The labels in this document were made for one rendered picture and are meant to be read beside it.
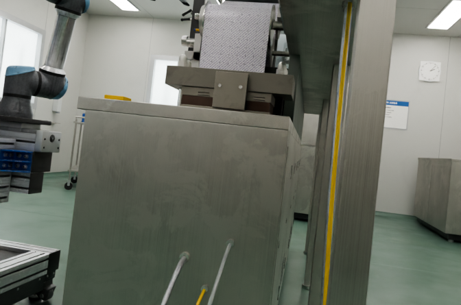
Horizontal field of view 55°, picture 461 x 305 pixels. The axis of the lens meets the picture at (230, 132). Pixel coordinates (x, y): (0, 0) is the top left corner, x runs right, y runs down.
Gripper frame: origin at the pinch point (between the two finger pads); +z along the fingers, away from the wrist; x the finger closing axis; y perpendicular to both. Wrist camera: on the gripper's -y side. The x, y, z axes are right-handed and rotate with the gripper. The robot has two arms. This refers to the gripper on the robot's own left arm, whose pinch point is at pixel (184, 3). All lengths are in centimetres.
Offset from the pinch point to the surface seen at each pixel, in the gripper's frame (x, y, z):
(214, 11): -5.1, 5.4, 12.6
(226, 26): -5.4, 4.6, 19.8
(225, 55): -5.5, -2.9, 27.3
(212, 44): -5.5, -3.3, 20.9
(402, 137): 551, 114, 153
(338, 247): -82, -13, 87
